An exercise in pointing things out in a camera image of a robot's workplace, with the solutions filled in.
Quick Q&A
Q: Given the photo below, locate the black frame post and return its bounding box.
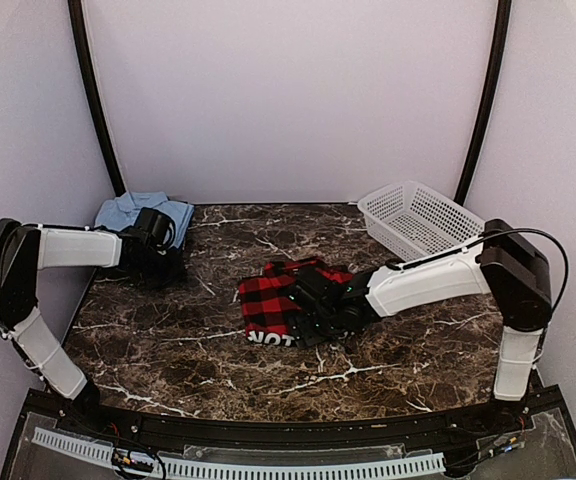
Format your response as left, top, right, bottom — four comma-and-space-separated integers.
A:
67, 0, 127, 196
453, 0, 512, 206

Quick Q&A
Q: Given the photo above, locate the white plastic mesh basket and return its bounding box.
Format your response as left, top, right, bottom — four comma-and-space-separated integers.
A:
357, 181, 485, 261

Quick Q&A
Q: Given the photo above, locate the left black frame post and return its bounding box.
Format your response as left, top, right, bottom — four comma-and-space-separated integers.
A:
67, 0, 127, 196

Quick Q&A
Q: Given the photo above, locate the red black plaid shirt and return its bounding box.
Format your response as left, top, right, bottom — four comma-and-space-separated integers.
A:
238, 257, 353, 349

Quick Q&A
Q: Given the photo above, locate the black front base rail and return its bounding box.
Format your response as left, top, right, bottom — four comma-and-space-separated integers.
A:
10, 386, 576, 468

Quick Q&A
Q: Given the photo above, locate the white slotted cable duct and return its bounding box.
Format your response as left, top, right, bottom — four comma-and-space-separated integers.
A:
31, 427, 446, 479

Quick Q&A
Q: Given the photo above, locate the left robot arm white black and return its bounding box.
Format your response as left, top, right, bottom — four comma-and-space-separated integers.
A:
0, 208, 185, 436

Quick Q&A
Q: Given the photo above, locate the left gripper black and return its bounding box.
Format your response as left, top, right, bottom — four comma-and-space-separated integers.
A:
133, 245, 186, 291

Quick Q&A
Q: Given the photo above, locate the right black frame post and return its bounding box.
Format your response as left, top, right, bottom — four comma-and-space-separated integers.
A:
453, 0, 512, 206

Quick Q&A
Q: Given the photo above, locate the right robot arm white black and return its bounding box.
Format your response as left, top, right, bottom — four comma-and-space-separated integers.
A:
282, 219, 562, 434

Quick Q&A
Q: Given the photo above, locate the folded light blue shirt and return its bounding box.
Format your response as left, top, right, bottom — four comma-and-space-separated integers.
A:
94, 191, 195, 248

